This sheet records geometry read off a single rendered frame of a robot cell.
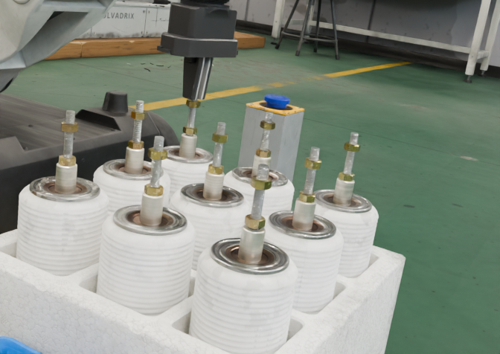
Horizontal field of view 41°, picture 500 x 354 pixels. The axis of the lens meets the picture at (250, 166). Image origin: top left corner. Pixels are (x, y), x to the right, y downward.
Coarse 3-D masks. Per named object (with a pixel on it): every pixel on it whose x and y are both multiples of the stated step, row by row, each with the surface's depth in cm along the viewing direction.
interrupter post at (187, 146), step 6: (186, 138) 92; (192, 138) 92; (180, 144) 93; (186, 144) 92; (192, 144) 92; (180, 150) 93; (186, 150) 92; (192, 150) 93; (186, 156) 92; (192, 156) 93
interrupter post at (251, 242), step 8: (248, 232) 61; (256, 232) 61; (264, 232) 62; (240, 240) 62; (248, 240) 62; (256, 240) 61; (240, 248) 62; (248, 248) 62; (256, 248) 62; (240, 256) 62; (248, 256) 62; (256, 256) 62
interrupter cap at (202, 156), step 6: (168, 150) 94; (174, 150) 94; (198, 150) 96; (204, 150) 96; (168, 156) 91; (174, 156) 91; (180, 156) 93; (198, 156) 94; (204, 156) 93; (210, 156) 94; (180, 162) 90; (186, 162) 90; (192, 162) 90; (198, 162) 90; (204, 162) 91
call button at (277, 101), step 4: (268, 96) 104; (272, 96) 104; (276, 96) 104; (280, 96) 105; (268, 100) 103; (272, 100) 103; (276, 100) 102; (280, 100) 102; (284, 100) 103; (288, 100) 103; (268, 104) 104; (272, 104) 103; (276, 104) 103; (280, 104) 103; (284, 104) 103; (288, 104) 104; (280, 108) 103
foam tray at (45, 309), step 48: (0, 240) 75; (0, 288) 70; (48, 288) 66; (96, 288) 72; (192, 288) 74; (336, 288) 78; (384, 288) 82; (48, 336) 67; (96, 336) 64; (144, 336) 61; (288, 336) 68; (336, 336) 68; (384, 336) 89
